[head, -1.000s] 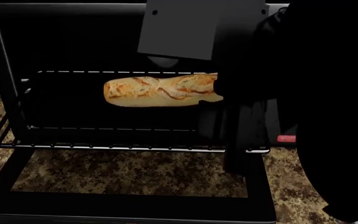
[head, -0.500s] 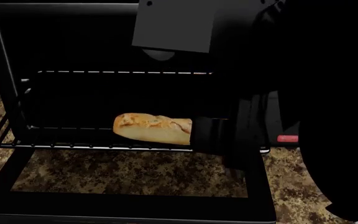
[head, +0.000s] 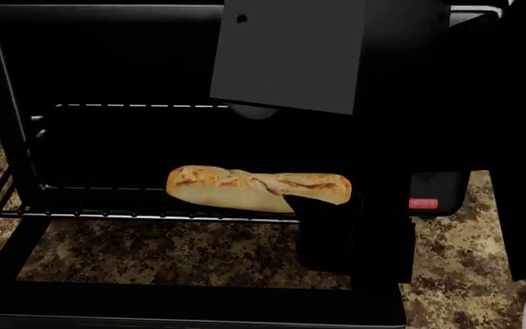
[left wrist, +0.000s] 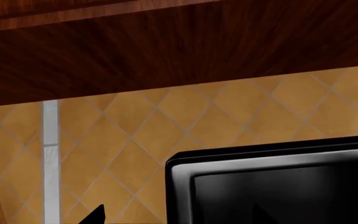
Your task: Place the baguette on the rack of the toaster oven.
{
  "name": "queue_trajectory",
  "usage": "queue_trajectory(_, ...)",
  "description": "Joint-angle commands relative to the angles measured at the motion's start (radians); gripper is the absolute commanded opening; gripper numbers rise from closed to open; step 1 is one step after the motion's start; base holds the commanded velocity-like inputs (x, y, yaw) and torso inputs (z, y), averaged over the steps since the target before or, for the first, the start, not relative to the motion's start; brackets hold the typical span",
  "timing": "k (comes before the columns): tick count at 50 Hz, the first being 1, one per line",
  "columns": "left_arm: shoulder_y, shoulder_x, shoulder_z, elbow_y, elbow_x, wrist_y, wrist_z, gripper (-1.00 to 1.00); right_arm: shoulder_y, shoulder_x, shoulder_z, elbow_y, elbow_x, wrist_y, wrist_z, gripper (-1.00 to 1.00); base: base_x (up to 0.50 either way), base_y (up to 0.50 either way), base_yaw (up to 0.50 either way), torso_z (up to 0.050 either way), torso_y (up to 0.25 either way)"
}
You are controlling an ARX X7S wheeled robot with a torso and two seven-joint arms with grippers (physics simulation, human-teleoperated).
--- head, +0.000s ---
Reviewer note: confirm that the black toaster oven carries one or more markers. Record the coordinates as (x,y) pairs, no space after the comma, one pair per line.
(108,51)

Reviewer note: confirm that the grey camera box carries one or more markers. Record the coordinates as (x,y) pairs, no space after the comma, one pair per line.
(286,55)

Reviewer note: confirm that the black glass oven door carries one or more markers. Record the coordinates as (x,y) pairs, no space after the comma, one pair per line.
(190,305)

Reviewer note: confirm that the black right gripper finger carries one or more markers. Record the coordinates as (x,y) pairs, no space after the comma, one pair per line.
(322,236)

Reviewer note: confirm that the red oven button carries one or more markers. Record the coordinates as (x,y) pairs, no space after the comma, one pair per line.
(423,203)

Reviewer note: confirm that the golden brown baguette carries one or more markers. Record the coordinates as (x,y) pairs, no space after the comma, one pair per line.
(226,192)

